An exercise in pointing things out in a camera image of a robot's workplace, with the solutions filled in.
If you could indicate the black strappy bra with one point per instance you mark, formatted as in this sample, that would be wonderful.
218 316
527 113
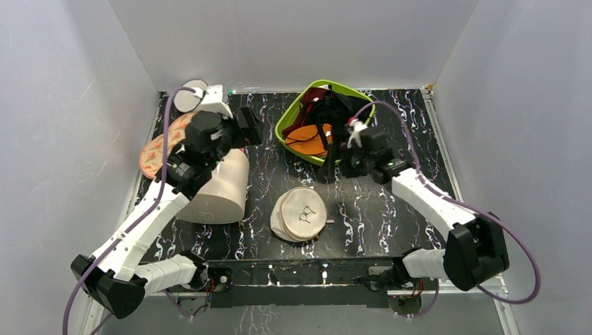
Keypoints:
334 109

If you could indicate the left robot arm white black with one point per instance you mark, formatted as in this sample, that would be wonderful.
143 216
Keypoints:
113 275

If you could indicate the white grey-trimmed mesh bag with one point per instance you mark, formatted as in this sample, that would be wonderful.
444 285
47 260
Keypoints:
187 101

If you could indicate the orange bra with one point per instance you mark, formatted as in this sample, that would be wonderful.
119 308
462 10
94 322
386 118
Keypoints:
307 140

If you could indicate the beige mesh cylindrical laundry bag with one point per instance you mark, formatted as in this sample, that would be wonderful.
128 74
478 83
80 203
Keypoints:
299 215

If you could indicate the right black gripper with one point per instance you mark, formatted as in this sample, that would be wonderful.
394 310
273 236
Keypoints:
341 151

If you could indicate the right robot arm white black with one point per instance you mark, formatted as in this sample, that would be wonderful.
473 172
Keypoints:
475 248

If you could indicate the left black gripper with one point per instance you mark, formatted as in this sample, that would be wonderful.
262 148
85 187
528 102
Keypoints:
252 134

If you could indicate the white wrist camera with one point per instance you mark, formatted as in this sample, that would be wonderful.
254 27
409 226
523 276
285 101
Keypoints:
355 127
214 99

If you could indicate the dark red garment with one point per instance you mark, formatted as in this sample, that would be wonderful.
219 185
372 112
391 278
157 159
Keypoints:
306 102

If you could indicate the floral peach bra wash bag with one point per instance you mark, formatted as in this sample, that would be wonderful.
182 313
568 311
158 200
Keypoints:
151 156

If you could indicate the black lace bra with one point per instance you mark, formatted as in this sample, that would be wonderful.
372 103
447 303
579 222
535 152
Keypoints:
356 104

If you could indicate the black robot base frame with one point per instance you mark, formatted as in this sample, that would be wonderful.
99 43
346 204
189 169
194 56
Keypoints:
296 282

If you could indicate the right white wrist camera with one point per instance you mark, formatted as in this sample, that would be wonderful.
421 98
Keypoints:
355 127

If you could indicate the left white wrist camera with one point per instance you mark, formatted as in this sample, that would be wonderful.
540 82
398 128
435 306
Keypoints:
214 99

